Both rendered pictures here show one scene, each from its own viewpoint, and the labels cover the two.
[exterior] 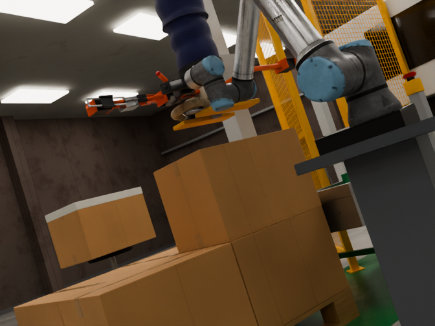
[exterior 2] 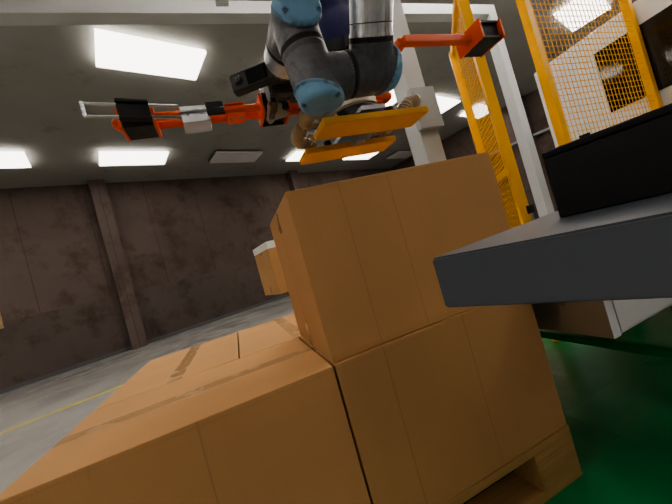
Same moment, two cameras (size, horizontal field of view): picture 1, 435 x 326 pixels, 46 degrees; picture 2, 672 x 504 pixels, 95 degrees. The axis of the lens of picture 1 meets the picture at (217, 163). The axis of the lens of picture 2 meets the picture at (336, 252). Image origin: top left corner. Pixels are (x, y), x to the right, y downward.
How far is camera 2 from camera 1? 150 cm
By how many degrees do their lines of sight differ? 21
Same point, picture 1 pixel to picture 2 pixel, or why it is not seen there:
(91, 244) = (280, 280)
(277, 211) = (439, 302)
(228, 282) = (319, 445)
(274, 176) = (438, 239)
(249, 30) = not seen: outside the picture
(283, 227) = (449, 330)
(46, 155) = not seen: hidden behind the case
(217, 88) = (301, 57)
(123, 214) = not seen: hidden behind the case
